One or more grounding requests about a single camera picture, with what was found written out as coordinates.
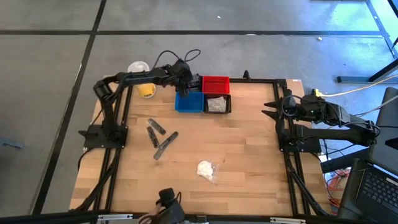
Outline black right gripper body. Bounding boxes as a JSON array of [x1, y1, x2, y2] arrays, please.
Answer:
[[278, 89, 299, 125]]

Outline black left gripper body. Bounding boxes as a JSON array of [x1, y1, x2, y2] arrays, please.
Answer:
[[170, 58, 203, 98]]

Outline long dark slim packet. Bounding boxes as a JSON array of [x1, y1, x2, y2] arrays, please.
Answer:
[[153, 131, 180, 161]]

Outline black plastic mesh basket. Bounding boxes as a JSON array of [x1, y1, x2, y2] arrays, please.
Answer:
[[203, 93, 233, 114], [175, 75, 204, 93]]

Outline blue plastic mesh basket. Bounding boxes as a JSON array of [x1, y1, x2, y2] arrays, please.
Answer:
[[174, 91, 205, 113]]

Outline red plastic mesh basket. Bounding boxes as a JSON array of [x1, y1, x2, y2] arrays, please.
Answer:
[[201, 75, 231, 95]]

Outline yellow white wipes canister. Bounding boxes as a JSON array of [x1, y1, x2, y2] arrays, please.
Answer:
[[127, 60, 157, 100]]

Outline black stand base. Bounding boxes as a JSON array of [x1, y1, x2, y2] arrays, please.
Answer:
[[322, 149, 371, 174]]

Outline grey blue desk foot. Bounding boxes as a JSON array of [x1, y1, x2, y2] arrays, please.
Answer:
[[337, 76, 387, 84], [0, 138, 24, 149]]

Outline clear bag of cotton swabs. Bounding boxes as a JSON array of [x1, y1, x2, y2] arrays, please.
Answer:
[[195, 160, 220, 185]]

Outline black monitor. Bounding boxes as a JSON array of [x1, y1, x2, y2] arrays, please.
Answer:
[[368, 86, 398, 177]]

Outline black laptop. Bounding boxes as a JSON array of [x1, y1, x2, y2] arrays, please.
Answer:
[[337, 158, 398, 224]]

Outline black side desk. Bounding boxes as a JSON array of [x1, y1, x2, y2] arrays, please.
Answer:
[[366, 0, 398, 82]]

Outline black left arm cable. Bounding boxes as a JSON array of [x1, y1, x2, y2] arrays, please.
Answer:
[[153, 49, 202, 71]]

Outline black aluminium table frame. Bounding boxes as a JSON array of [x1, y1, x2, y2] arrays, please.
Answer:
[[70, 74, 332, 218]]

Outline yellow power cable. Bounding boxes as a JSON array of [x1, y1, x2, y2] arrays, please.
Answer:
[[314, 73, 398, 98]]

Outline orange cable bundle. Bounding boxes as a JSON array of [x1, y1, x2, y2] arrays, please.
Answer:
[[325, 169, 343, 208]]

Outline white cable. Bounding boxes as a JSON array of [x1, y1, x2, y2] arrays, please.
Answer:
[[351, 94, 398, 123]]

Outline silver metal bracket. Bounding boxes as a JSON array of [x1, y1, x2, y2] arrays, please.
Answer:
[[97, 213, 134, 222], [269, 217, 307, 224]]

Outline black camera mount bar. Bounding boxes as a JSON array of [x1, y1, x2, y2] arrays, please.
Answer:
[[0, 210, 398, 224]]

